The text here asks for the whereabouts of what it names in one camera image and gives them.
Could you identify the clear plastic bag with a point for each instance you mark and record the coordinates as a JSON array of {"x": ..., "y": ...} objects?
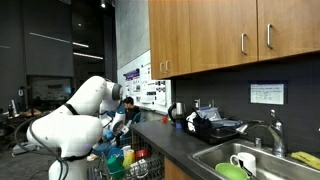
[{"x": 210, "y": 113}]

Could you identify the large white research poster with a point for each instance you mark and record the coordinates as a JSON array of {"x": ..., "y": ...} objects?
[{"x": 153, "y": 86}]

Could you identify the small purple poster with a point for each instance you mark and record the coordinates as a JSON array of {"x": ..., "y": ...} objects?
[{"x": 132, "y": 78}]

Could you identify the lime green cup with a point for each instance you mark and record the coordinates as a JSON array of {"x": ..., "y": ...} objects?
[{"x": 128, "y": 159}]

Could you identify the plain white mug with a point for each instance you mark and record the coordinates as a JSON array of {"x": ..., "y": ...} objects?
[{"x": 246, "y": 161}]

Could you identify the green bowl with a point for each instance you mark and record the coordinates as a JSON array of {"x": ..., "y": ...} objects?
[{"x": 231, "y": 172}]

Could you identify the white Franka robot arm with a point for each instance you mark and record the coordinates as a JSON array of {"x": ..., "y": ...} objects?
[{"x": 80, "y": 100}]

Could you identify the blue plastic bowl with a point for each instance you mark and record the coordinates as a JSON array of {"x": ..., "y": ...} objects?
[{"x": 115, "y": 152}]

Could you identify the seated person black hoodie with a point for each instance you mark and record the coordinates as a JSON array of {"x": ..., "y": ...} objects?
[{"x": 131, "y": 111}]

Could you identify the wooden base cabinet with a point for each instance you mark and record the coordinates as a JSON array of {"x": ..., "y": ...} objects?
[{"x": 171, "y": 171}]

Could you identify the white wall sign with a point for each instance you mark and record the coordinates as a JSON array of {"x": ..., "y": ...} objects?
[{"x": 266, "y": 94}]

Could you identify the wooden wall cabinet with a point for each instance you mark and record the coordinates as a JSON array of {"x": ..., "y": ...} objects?
[{"x": 213, "y": 33}]

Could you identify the yellow sponge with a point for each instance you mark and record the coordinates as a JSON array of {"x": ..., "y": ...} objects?
[{"x": 306, "y": 160}]

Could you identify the blue cup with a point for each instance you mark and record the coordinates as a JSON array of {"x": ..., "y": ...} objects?
[{"x": 109, "y": 134}]

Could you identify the whiteboard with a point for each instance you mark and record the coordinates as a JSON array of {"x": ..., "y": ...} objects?
[{"x": 133, "y": 63}]

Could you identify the black steel kettle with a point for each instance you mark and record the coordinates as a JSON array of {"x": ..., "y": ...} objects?
[{"x": 179, "y": 111}]

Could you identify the blue chair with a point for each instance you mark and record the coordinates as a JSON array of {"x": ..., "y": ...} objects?
[{"x": 137, "y": 118}]

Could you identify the green plastic cup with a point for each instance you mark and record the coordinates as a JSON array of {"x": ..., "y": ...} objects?
[{"x": 115, "y": 166}]

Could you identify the steel sink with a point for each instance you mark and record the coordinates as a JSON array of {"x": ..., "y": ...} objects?
[{"x": 213, "y": 156}]

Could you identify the ceiling strip light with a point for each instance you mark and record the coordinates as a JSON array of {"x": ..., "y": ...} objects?
[
  {"x": 50, "y": 37},
  {"x": 88, "y": 56}
]

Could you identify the chrome faucet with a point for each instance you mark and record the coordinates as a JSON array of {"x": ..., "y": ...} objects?
[{"x": 278, "y": 140}]

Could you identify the small red object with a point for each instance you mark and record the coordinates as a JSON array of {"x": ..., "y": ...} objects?
[{"x": 164, "y": 119}]

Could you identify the red plastic bowl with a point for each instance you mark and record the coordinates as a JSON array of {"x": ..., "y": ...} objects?
[{"x": 142, "y": 154}]

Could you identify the black dish drainer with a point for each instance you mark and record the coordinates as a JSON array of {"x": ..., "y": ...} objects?
[{"x": 216, "y": 133}]

